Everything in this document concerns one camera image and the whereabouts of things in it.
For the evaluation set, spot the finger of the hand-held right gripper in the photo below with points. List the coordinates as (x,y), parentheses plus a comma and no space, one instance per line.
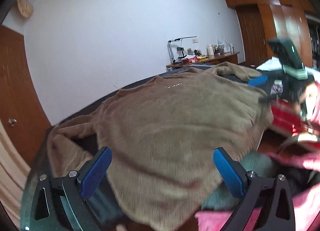
(268,98)
(258,81)

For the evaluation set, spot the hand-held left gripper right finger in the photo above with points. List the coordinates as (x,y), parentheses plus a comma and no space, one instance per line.
(228,173)

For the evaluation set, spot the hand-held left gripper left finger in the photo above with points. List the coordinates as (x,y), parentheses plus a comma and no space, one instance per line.
(96,171)

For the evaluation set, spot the brown fleece sweater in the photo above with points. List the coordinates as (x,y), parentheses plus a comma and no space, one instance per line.
(162,126)

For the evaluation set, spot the light blue pillow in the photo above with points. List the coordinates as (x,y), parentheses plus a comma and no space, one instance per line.
(270,63)

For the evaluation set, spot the bright red object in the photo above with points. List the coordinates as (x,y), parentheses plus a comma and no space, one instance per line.
(285,118)

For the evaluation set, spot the person's teal clothing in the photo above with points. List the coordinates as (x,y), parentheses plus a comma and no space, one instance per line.
(255,166)

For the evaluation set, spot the dark bed cover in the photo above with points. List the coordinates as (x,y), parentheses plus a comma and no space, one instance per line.
(83,146)

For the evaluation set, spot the clear containers on desk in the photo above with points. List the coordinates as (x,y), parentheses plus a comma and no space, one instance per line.
(223,47)

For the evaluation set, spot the wooden desk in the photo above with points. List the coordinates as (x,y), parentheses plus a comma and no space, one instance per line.
(215,58)

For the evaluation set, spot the wooden wardrobe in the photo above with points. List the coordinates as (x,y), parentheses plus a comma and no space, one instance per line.
(287,18)

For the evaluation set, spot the white kettle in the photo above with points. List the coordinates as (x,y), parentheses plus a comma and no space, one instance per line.
(210,50)

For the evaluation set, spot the yellow packet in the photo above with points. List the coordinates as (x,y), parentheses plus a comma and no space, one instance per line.
(202,57)

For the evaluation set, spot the red box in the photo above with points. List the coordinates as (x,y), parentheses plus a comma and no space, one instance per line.
(188,60)

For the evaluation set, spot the person's pink fleece clothing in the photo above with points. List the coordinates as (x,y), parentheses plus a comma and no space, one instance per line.
(305,196)

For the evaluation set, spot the black desk lamp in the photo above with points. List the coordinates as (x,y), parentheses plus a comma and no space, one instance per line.
(172,50)

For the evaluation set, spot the round metal door knob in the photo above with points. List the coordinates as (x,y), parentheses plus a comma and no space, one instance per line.
(12,121)

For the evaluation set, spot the wooden door with round knob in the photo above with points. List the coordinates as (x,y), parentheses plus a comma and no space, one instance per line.
(17,83)

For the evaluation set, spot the wall socket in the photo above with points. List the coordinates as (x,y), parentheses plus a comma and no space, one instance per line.
(195,41)

